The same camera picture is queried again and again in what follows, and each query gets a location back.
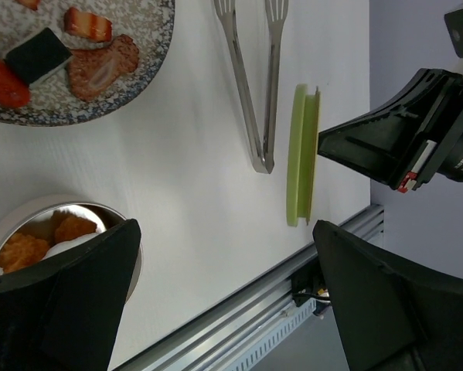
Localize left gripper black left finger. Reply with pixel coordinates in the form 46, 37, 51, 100
0, 219, 141, 370

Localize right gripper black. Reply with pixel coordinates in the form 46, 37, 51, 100
318, 69, 463, 193

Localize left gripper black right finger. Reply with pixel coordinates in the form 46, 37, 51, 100
313, 221, 463, 370

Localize stainless steel bowl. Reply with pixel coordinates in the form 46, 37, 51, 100
0, 194, 144, 306

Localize orange fried shrimp toy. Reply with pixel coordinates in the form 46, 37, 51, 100
54, 216, 97, 243

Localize green round lid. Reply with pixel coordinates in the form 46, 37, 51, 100
286, 83, 321, 227

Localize fried egg toy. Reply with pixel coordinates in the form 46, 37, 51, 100
0, 206, 100, 277

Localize stainless steel tongs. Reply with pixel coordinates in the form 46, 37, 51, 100
213, 0, 289, 174

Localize orange fried nugget toy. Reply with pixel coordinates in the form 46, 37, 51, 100
0, 233, 50, 274

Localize silver patterned plate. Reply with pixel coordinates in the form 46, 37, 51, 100
0, 1, 175, 127

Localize red sausage toy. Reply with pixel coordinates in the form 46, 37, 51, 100
0, 60, 30, 108

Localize bacon slice toy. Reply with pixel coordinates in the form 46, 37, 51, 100
66, 34, 139, 102

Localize white rice cube toy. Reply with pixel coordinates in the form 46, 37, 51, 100
4, 27, 73, 88

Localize white slotted cable duct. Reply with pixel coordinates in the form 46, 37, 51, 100
216, 299, 316, 371

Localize aluminium front rail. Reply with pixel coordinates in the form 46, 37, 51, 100
111, 203, 386, 371

